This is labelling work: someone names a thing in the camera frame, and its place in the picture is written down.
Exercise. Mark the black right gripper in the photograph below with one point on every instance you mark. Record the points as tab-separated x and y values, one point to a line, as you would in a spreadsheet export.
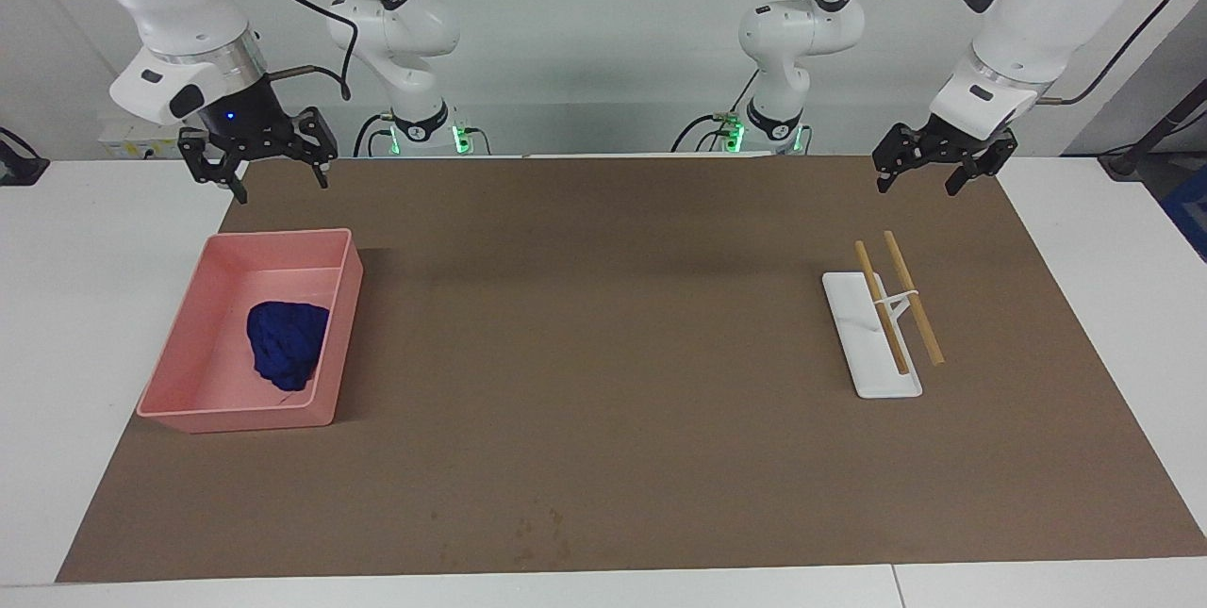
243	123

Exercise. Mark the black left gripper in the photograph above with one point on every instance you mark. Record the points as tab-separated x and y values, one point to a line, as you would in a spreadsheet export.
962	144

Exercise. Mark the dark blue towel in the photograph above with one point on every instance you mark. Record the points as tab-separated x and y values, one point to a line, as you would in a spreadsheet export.
283	344

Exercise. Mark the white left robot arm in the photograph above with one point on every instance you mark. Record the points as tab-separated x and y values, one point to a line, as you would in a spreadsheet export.
1037	14

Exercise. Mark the white towel rack base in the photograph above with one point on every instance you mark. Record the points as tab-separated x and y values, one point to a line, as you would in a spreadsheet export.
872	372

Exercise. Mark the wooden dowel rod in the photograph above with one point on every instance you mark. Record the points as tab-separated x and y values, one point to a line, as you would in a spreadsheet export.
929	336
882	306

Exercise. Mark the black tripod stand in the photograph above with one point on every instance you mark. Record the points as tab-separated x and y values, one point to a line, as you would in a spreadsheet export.
1155	132

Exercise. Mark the pink plastic bin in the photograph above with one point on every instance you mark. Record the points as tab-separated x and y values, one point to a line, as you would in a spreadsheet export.
203	382

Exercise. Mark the black stand base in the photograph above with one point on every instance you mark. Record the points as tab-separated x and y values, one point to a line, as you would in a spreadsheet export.
19	170

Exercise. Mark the brown table mat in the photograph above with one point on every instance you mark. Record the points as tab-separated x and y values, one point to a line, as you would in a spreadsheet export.
641	353

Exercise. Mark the white wall power socket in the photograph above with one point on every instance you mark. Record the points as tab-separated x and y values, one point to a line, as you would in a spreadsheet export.
132	144

